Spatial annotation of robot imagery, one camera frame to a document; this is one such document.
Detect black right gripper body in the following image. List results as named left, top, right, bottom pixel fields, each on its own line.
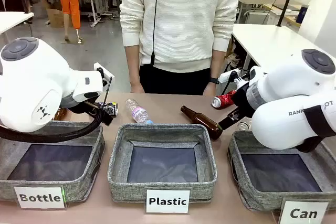
left=232, top=84, right=253, bottom=116

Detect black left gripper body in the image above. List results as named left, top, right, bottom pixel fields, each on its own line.
left=68, top=100, right=111, bottom=123

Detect large clear plastic bottle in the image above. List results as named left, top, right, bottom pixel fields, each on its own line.
left=237, top=119, right=253, bottom=132

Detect crushed red can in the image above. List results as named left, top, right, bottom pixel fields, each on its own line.
left=212, top=90, right=238, bottom=109

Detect brown glass bottle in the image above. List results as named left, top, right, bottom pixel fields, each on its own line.
left=180, top=105, right=224, bottom=141
left=53, top=107, right=69, bottom=121

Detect small plastic bottle pink label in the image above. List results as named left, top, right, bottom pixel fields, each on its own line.
left=125, top=98, right=154, bottom=125

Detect person's left forearm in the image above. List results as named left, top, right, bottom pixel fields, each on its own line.
left=209, top=49, right=227, bottom=80

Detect person's right forearm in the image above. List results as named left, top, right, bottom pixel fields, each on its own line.
left=124, top=45, right=145, bottom=88

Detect grey fabric basket bottle label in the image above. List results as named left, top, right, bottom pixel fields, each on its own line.
left=0, top=120, right=106, bottom=204

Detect grey fabric basket can label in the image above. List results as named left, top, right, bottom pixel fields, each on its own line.
left=227, top=130, right=336, bottom=212

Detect grey fabric basket plastic label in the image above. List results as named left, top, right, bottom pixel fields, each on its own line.
left=107, top=123, right=218, bottom=204

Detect white sign reading Can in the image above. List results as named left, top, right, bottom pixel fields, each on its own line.
left=279, top=200, right=331, bottom=224

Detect person's left hand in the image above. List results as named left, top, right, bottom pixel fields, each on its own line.
left=203, top=82, right=218, bottom=97

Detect person's right hand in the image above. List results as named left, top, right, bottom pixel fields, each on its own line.
left=130, top=82, right=145, bottom=94

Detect black trousers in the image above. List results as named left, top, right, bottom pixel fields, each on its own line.
left=139, top=63, right=211, bottom=96

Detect brown cardboard box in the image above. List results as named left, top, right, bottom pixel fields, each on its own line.
left=46, top=1, right=74, bottom=28

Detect white knit sweater torso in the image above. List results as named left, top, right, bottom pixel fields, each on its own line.
left=119, top=0, right=242, bottom=73

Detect white sign reading Plastic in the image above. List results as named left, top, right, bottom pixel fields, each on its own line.
left=145, top=188, right=192, bottom=215

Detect white sign reading Bottle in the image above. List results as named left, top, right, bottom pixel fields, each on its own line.
left=14, top=186, right=67, bottom=210

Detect person in orange trousers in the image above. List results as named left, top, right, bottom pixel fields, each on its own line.
left=56, top=0, right=83, bottom=45

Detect small white table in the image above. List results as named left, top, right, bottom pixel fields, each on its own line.
left=0, top=11, right=35, bottom=35

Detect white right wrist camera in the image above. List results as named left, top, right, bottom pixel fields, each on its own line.
left=218, top=68, right=241, bottom=83

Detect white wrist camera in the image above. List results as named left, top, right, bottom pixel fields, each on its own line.
left=93, top=62, right=115, bottom=86
left=218, top=68, right=241, bottom=83

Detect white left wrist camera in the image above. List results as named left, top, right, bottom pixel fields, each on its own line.
left=93, top=62, right=115, bottom=86

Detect black cable hose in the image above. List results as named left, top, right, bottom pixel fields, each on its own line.
left=0, top=108, right=106, bottom=143

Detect thin black cord on sweater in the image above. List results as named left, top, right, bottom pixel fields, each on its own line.
left=150, top=0, right=161, bottom=66

